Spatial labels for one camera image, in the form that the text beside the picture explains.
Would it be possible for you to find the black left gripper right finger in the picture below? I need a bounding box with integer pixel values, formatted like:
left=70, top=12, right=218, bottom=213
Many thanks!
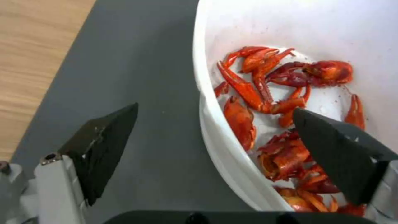
left=293, top=107, right=398, bottom=221

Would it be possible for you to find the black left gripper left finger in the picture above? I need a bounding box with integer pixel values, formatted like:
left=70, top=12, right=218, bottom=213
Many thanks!
left=0, top=102, right=139, bottom=224

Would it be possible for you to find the dark maroon crayfish shell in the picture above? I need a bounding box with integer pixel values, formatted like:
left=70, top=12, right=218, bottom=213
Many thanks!
left=297, top=163, right=343, bottom=194

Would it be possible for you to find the small orange crayfish claw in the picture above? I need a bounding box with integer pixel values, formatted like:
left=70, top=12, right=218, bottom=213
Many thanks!
left=344, top=94, right=365, bottom=130

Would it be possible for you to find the hollow red crayfish shell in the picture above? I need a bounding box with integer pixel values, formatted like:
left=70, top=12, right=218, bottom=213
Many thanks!
left=256, top=129, right=315, bottom=183

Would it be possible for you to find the orange yellow crayfish shell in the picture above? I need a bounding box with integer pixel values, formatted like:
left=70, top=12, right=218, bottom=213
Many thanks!
left=273, top=186, right=340, bottom=213

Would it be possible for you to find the red crayfish shell piece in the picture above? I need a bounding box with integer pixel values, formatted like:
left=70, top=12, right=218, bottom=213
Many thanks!
left=336, top=202, right=367, bottom=217

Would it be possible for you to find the orange bent crayfish claw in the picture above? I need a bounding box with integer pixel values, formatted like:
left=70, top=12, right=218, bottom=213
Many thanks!
left=269, top=84, right=312, bottom=128

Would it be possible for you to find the dark red crayfish body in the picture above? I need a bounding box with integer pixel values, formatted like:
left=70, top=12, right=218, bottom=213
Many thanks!
left=266, top=60, right=354, bottom=88

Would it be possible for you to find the grey table mat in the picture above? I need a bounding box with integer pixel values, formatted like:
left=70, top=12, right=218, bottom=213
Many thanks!
left=9, top=0, right=299, bottom=224

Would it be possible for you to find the rounded red crayfish shell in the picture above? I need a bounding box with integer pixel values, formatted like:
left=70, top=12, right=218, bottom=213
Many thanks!
left=223, top=96, right=257, bottom=151

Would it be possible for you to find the long red crayfish claw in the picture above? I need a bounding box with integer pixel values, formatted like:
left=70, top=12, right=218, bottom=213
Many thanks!
left=216, top=60, right=275, bottom=113

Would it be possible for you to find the white plastic bowl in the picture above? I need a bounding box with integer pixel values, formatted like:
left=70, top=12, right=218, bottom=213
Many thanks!
left=192, top=0, right=398, bottom=221

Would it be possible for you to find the orange crayfish head shell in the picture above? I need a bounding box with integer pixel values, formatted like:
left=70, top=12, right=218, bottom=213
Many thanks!
left=224, top=46, right=295, bottom=105

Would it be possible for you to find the small red shell fragment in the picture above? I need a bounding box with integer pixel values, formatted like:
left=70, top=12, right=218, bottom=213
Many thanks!
left=213, top=81, right=231, bottom=98

